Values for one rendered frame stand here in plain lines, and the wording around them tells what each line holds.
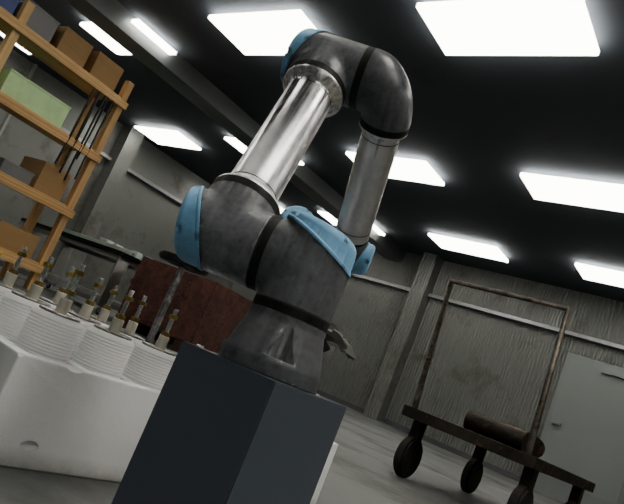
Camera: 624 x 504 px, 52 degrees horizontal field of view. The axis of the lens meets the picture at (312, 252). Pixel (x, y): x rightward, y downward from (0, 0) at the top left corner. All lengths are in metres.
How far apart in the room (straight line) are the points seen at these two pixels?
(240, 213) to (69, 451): 0.55
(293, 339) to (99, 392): 0.47
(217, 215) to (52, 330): 0.41
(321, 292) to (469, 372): 10.56
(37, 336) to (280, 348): 0.48
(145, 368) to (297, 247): 0.54
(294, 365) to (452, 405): 10.57
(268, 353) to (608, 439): 9.93
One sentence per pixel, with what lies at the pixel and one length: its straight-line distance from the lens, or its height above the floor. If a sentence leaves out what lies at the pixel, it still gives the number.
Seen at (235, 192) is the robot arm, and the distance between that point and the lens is 0.93.
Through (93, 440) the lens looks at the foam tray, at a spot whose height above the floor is 0.07.
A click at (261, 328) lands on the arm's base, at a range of 0.86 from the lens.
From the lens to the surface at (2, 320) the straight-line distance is 1.29.
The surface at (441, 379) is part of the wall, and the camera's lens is 11.55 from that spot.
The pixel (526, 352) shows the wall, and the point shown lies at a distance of 11.19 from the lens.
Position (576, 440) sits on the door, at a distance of 10.73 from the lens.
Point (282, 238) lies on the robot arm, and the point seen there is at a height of 0.48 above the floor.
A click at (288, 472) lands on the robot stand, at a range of 0.88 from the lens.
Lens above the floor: 0.33
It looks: 10 degrees up
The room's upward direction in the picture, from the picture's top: 22 degrees clockwise
